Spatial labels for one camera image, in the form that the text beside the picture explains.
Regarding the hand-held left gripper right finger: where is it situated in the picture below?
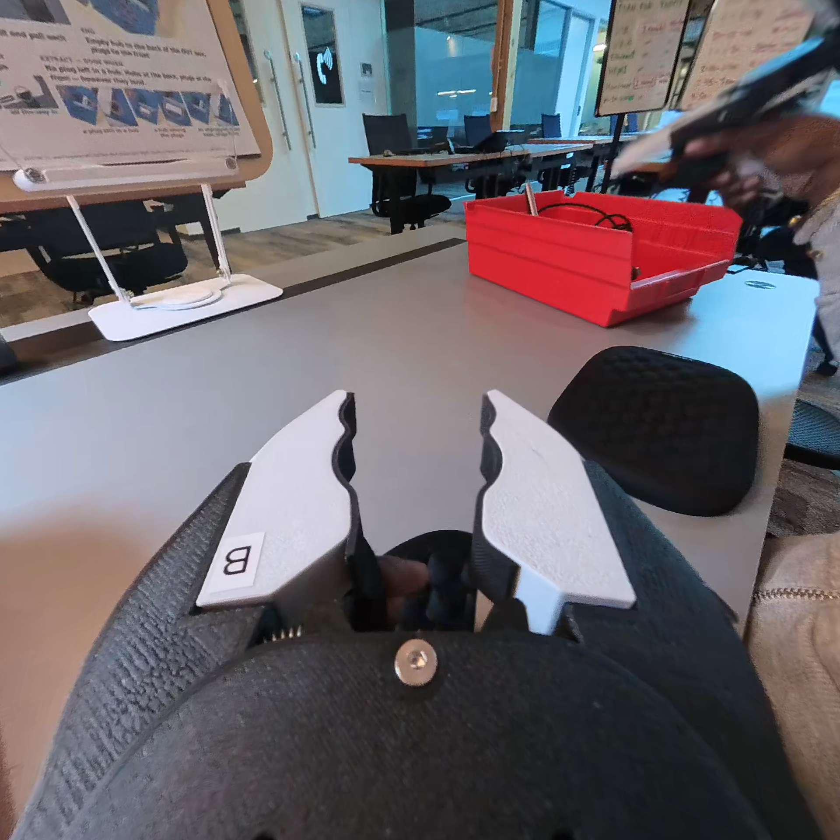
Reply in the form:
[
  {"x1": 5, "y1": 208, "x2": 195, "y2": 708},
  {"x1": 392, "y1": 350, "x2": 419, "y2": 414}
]
[{"x1": 471, "y1": 390, "x2": 639, "y2": 636}]

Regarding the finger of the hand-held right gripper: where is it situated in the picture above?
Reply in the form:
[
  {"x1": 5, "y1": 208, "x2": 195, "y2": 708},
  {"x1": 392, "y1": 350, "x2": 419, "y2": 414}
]
[{"x1": 613, "y1": 108, "x2": 706, "y2": 179}]

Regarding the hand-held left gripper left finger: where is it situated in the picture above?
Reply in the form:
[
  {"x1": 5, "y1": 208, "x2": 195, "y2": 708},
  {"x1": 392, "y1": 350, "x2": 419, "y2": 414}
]
[{"x1": 196, "y1": 390, "x2": 363, "y2": 609}]

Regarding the black hub cable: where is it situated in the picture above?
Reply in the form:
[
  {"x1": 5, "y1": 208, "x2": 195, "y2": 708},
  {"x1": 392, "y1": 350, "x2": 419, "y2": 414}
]
[{"x1": 535, "y1": 202, "x2": 636, "y2": 235}]

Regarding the red plastic bin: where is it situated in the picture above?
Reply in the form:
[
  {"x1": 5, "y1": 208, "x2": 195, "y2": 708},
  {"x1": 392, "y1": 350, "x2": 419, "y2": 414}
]
[{"x1": 464, "y1": 190, "x2": 744, "y2": 328}]

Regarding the person's right hand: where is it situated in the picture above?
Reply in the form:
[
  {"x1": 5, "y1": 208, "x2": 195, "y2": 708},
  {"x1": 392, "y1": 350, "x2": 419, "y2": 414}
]
[{"x1": 718, "y1": 112, "x2": 840, "y2": 212}]

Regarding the person's left hand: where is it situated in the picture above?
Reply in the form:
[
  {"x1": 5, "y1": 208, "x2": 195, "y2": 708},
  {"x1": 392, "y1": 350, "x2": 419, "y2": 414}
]
[{"x1": 379, "y1": 554, "x2": 433, "y2": 623}]

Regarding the wide handwritten whiteboard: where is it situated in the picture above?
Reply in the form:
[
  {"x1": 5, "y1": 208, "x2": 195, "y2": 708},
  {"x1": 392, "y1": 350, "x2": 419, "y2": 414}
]
[{"x1": 679, "y1": 0, "x2": 818, "y2": 112}]

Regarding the narrow handwritten whiteboard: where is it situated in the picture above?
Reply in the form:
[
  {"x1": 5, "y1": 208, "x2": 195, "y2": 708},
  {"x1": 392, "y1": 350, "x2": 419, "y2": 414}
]
[{"x1": 595, "y1": 0, "x2": 690, "y2": 118}]

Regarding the white document stand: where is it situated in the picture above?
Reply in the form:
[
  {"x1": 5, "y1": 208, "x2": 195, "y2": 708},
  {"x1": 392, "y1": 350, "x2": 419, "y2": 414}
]
[{"x1": 12, "y1": 151, "x2": 284, "y2": 343}]

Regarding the wooden edged office desk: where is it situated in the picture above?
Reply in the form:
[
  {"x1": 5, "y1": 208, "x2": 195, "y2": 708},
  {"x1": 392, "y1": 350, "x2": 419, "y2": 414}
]
[{"x1": 349, "y1": 141, "x2": 534, "y2": 198}]

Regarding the black office chair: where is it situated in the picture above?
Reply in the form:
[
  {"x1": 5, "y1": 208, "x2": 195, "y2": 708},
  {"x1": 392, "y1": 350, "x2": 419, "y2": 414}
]
[
  {"x1": 23, "y1": 200, "x2": 191, "y2": 306},
  {"x1": 363, "y1": 113, "x2": 452, "y2": 235}
]

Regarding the person's beige jacket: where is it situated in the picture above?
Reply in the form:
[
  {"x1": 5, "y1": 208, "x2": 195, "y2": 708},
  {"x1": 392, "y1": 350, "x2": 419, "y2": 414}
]
[{"x1": 747, "y1": 538, "x2": 840, "y2": 840}]

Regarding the black phone sign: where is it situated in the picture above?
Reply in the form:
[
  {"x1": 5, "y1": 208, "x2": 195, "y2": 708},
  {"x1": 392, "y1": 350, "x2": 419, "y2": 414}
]
[{"x1": 301, "y1": 3, "x2": 345, "y2": 107}]

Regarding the instruction sheet on white stand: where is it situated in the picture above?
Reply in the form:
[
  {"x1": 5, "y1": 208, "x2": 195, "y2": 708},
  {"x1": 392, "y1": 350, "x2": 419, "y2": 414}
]
[{"x1": 0, "y1": 0, "x2": 274, "y2": 214}]

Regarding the wooden post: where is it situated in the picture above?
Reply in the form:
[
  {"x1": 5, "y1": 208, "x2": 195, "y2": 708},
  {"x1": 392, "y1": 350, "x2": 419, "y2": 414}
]
[{"x1": 491, "y1": 0, "x2": 519, "y2": 132}]

